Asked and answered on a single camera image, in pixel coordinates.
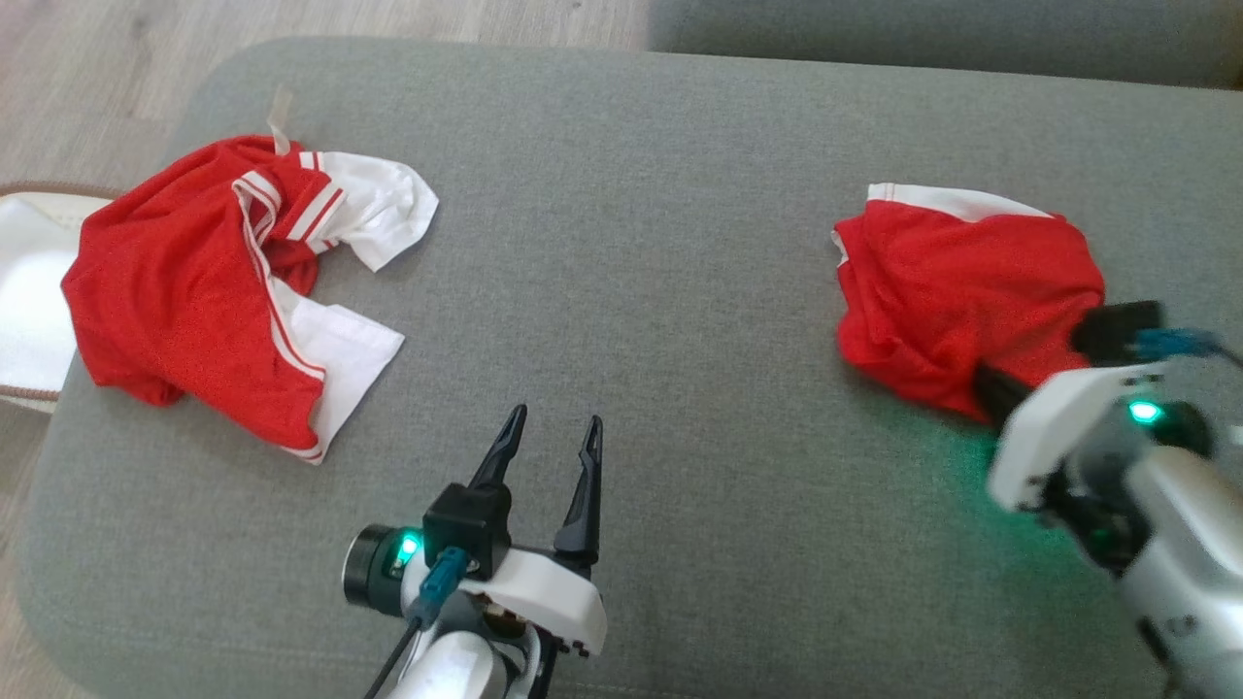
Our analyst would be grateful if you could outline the small grey sofa cushion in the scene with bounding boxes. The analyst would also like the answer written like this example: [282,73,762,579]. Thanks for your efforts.
[646,0,1243,90]

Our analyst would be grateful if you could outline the black cable with blue connector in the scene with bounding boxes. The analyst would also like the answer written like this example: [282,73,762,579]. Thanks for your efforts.
[1134,328,1243,372]

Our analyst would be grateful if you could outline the large grey sofa seat cushion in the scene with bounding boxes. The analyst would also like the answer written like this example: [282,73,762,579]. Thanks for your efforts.
[15,37,1243,699]

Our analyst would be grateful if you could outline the red shorts with white band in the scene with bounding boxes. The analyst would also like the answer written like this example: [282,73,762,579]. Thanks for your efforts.
[832,183,1106,423]

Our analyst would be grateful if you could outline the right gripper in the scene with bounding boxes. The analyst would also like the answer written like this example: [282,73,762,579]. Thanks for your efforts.
[973,364,1215,574]

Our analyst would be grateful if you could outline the red shirt with white sleeves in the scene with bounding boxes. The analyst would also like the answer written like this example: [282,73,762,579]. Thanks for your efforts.
[61,136,440,465]

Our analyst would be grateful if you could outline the white laundry basket brown rim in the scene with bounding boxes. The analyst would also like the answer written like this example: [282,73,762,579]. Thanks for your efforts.
[0,183,122,414]

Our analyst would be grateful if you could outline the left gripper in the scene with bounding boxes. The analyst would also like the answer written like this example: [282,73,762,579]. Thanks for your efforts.
[342,404,609,661]

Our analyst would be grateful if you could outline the black cable with teal connector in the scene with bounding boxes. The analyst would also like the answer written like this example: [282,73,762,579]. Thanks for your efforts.
[364,546,474,699]

